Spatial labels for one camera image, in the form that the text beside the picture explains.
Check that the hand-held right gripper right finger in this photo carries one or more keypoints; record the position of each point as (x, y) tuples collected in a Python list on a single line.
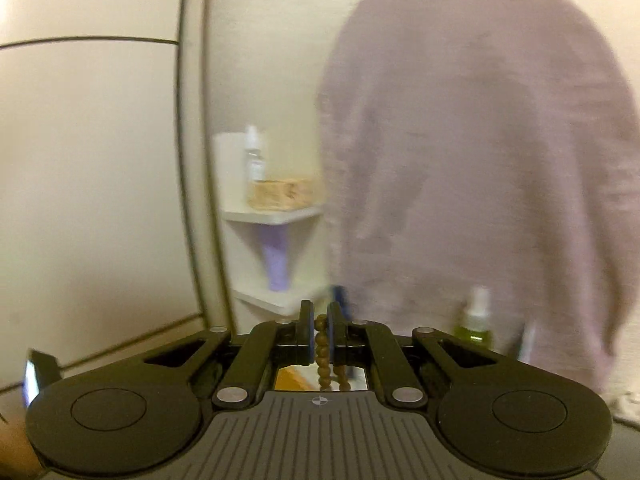
[(336, 335)]

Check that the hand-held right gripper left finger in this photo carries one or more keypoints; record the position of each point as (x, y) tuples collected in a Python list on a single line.
[(308, 332)]

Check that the yellow plastic tray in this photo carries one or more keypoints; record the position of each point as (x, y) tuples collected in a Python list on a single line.
[(290, 379)]

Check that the lilac tube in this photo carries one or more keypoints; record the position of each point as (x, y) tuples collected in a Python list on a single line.
[(277, 260)]

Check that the white shelf unit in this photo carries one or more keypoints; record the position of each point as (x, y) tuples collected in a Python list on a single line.
[(270, 217)]

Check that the green spray bottle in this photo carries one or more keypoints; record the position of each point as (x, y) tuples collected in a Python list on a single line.
[(474, 322)]

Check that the white dropper bottle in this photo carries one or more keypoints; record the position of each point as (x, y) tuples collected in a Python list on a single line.
[(254, 157)]

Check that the pink hanging towel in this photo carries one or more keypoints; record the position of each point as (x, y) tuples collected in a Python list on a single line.
[(475, 160)]

